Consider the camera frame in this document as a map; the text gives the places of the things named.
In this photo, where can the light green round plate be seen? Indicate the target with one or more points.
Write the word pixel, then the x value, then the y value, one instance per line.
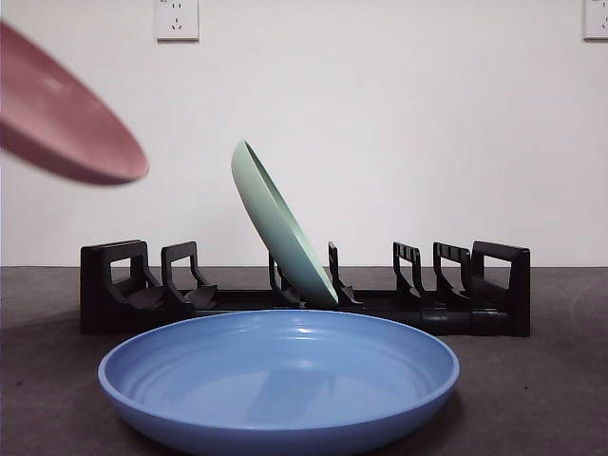
pixel 271 214

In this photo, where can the blue round plate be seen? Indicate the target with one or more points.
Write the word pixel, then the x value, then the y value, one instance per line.
pixel 285 380

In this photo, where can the pink round plate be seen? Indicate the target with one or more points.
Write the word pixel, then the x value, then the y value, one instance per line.
pixel 57 123

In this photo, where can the black plastic dish rack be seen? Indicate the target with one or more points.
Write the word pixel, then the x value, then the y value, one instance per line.
pixel 499 323

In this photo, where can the white wall socket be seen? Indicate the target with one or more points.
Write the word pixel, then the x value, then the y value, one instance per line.
pixel 597 19
pixel 177 21

